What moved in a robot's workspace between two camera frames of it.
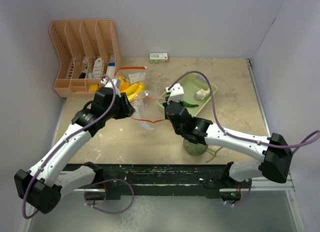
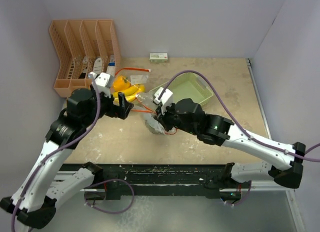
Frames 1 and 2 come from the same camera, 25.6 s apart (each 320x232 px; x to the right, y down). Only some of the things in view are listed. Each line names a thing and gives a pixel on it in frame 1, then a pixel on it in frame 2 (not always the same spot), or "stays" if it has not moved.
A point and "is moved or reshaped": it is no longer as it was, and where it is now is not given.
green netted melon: (195, 149) to (152, 124)
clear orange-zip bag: (131, 80) stays
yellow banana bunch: (132, 90) stays
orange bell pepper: (124, 83) stays
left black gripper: (127, 110) stays
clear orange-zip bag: (148, 111) is moved or reshaped
